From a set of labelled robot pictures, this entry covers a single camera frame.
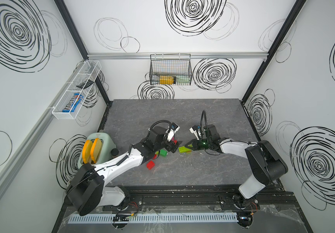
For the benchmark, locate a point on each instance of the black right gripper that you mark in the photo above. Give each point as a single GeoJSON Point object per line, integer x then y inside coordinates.
{"type": "Point", "coordinates": [196, 143]}

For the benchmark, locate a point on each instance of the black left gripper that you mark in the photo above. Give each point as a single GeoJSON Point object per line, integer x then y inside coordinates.
{"type": "Point", "coordinates": [171, 143]}

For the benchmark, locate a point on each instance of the lime green long lego brick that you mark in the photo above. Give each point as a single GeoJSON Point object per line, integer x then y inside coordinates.
{"type": "Point", "coordinates": [183, 149]}

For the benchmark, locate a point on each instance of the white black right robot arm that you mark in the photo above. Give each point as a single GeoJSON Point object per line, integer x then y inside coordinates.
{"type": "Point", "coordinates": [265, 162]}

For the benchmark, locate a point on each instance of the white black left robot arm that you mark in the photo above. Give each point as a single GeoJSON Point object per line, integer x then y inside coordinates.
{"type": "Point", "coordinates": [89, 189]}

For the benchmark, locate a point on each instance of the red lego brick front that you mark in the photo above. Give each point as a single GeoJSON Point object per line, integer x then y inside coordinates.
{"type": "Point", "coordinates": [150, 165]}

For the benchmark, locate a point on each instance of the mint green toaster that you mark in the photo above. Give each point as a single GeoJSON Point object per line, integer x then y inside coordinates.
{"type": "Point", "coordinates": [107, 146]}

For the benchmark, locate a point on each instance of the green item in basket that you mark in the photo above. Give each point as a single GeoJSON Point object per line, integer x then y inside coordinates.
{"type": "Point", "coordinates": [183, 80]}

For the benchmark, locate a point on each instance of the yellow toast slice right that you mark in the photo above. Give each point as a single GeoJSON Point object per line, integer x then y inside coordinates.
{"type": "Point", "coordinates": [95, 150]}

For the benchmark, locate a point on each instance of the yellow toast slice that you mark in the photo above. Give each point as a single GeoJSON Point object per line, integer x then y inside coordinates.
{"type": "Point", "coordinates": [86, 152]}
{"type": "Point", "coordinates": [95, 150]}

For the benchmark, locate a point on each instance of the yellow toast slice left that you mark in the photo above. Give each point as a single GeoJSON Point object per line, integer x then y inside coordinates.
{"type": "Point", "coordinates": [86, 152]}

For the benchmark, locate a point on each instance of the black remote control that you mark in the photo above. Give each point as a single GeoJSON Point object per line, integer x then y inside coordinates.
{"type": "Point", "coordinates": [85, 84]}

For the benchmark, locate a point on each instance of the blue candy packet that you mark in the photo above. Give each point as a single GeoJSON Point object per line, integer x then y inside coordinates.
{"type": "Point", "coordinates": [73, 103]}

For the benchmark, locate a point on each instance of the white slotted cable duct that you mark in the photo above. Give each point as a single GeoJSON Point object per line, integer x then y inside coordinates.
{"type": "Point", "coordinates": [154, 218]}

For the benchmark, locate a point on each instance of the black wire wall basket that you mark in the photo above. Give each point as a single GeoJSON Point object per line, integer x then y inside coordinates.
{"type": "Point", "coordinates": [170, 67]}

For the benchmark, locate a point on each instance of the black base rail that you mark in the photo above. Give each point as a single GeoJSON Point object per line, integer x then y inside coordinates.
{"type": "Point", "coordinates": [227, 197]}

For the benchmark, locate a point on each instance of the aluminium wall rail back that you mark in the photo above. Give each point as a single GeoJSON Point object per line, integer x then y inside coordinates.
{"type": "Point", "coordinates": [179, 55]}

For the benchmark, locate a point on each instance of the aluminium wall rail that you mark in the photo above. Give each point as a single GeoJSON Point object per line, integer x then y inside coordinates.
{"type": "Point", "coordinates": [179, 55]}
{"type": "Point", "coordinates": [18, 154]}

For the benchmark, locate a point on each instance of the white wire shelf basket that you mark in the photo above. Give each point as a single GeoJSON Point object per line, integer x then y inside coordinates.
{"type": "Point", "coordinates": [86, 70]}

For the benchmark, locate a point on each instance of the black corner frame post right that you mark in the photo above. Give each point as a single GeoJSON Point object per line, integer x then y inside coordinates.
{"type": "Point", "coordinates": [297, 7]}

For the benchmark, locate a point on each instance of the black corner frame post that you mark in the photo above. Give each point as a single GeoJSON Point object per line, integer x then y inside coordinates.
{"type": "Point", "coordinates": [79, 44]}
{"type": "Point", "coordinates": [297, 7]}

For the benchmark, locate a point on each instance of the black corner frame post left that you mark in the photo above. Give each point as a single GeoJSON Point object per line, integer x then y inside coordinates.
{"type": "Point", "coordinates": [79, 44]}

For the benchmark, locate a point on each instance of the aluminium wall rail left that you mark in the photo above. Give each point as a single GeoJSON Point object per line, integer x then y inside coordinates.
{"type": "Point", "coordinates": [18, 154]}

